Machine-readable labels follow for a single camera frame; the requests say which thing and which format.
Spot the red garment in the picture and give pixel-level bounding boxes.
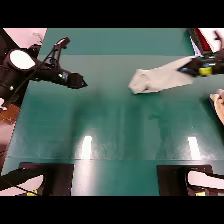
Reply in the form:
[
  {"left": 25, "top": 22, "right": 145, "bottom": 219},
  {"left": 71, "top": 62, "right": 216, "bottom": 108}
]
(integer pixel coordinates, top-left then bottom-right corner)
[{"left": 194, "top": 28, "right": 212, "bottom": 54}]

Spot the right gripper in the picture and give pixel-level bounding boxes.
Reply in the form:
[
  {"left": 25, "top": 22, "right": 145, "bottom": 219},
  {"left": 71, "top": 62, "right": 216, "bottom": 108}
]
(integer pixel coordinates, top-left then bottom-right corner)
[{"left": 177, "top": 56, "right": 207, "bottom": 76}]

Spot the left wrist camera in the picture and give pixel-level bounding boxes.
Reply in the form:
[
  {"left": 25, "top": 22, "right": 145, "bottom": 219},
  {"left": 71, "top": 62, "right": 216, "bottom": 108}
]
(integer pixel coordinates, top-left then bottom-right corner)
[{"left": 49, "top": 36, "right": 72, "bottom": 68}]

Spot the beige garment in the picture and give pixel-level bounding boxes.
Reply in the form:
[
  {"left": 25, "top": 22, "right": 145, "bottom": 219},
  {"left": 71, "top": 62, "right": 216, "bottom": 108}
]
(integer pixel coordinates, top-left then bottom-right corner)
[{"left": 209, "top": 88, "right": 224, "bottom": 126}]

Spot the white T-shirt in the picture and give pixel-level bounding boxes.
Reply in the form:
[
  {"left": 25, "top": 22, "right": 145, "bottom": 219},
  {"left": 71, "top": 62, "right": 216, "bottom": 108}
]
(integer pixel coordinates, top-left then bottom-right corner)
[{"left": 128, "top": 56, "right": 198, "bottom": 95}]

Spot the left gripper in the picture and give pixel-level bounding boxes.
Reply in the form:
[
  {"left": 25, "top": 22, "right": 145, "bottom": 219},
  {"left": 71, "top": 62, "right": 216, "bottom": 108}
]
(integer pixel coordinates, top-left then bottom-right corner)
[{"left": 67, "top": 72, "right": 89, "bottom": 90}]

